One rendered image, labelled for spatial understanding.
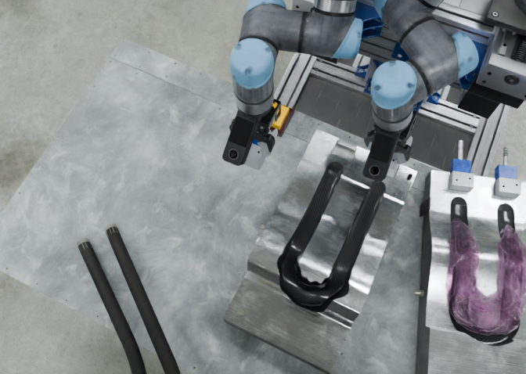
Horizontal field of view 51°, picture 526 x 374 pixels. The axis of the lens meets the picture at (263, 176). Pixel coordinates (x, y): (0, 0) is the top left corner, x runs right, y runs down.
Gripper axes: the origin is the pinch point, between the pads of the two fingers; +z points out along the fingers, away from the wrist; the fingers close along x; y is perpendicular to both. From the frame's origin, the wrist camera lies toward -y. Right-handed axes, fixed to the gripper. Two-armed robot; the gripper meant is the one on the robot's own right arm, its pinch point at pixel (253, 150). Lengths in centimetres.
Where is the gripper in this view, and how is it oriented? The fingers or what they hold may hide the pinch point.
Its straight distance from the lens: 126.5
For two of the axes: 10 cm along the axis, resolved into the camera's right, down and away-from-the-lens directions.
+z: 0.2, 3.7, 9.3
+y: 4.4, -8.4, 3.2
